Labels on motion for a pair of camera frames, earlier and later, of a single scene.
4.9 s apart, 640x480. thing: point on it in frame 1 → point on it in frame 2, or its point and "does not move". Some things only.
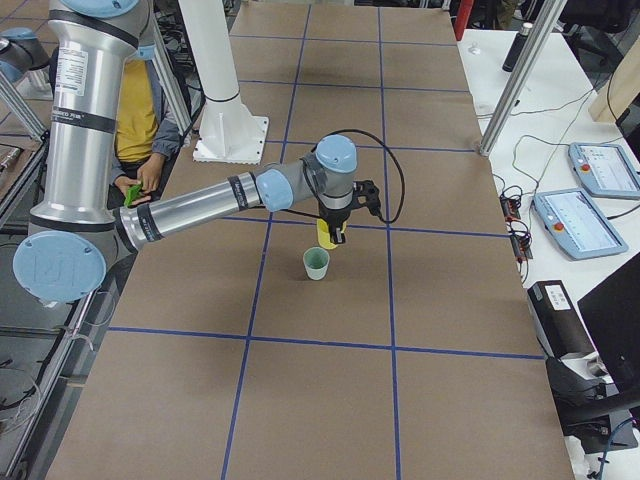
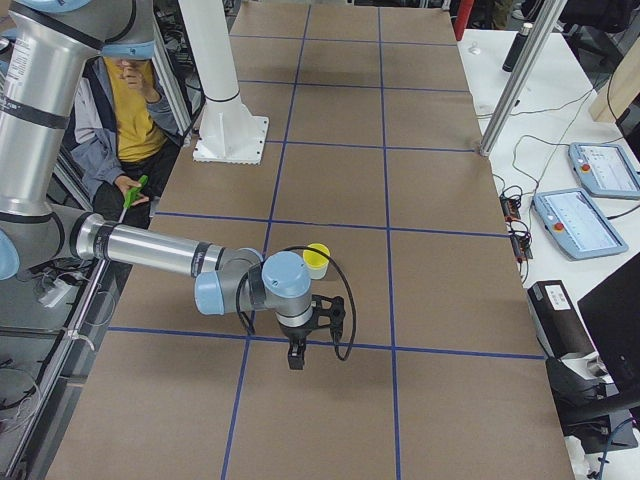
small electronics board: (510, 208) does not move
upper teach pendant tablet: (605, 170) does not move
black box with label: (560, 326) does not move
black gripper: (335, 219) → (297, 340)
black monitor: (612, 314) does not move
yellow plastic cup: (324, 236) → (317, 264)
